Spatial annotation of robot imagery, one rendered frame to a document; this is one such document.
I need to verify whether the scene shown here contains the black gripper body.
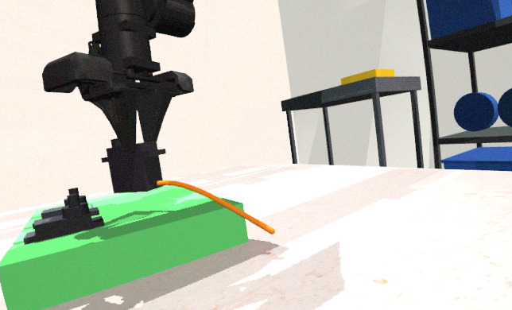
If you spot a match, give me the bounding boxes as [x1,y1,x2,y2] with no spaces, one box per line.
[42,14,194,97]

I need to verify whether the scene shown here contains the black micro servo with orange cable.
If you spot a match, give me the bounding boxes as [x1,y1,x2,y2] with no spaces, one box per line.
[101,137,275,234]

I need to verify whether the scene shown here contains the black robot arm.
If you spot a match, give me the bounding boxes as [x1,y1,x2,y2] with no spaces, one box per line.
[88,0,196,56]

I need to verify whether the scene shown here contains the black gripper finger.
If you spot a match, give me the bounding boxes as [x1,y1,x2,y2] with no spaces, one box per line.
[137,91,176,142]
[82,87,138,153]

